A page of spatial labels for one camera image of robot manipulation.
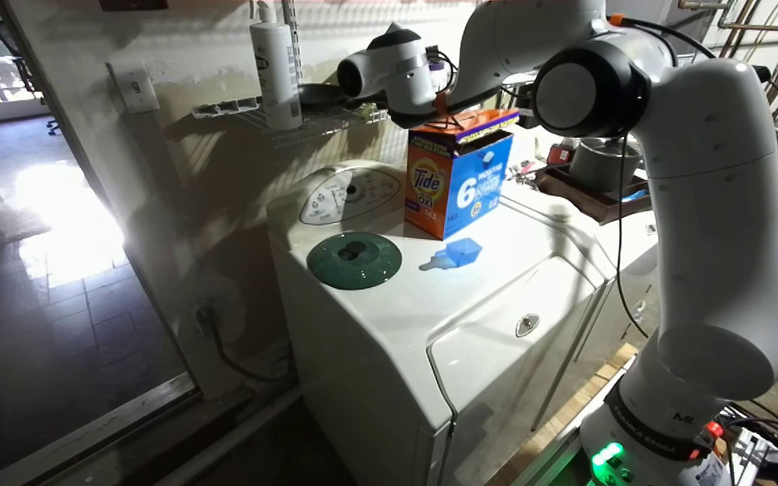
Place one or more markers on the blue orange detergent box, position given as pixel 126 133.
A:
pixel 471 191

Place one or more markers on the white washing machine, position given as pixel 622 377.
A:
pixel 461 314

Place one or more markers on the green round lid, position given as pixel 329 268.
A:
pixel 352 260

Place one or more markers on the black frying pan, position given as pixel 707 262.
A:
pixel 322 99

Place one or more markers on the grey pot with lid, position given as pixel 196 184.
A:
pixel 602 166

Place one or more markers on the white wall outlet plate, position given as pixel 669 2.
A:
pixel 137 87

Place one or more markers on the green lit base light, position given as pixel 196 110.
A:
pixel 608 462

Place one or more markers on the wooden plank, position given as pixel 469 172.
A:
pixel 568 409

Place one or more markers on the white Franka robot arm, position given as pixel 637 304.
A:
pixel 715 224

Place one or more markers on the dark brown tray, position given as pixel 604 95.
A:
pixel 588 206

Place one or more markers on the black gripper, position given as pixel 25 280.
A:
pixel 444 76

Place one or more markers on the light blue plastic scoop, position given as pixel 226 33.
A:
pixel 461 251

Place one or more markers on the tall white spray bottle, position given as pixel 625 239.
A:
pixel 276 72

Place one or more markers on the white dryer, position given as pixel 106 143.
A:
pixel 588 270

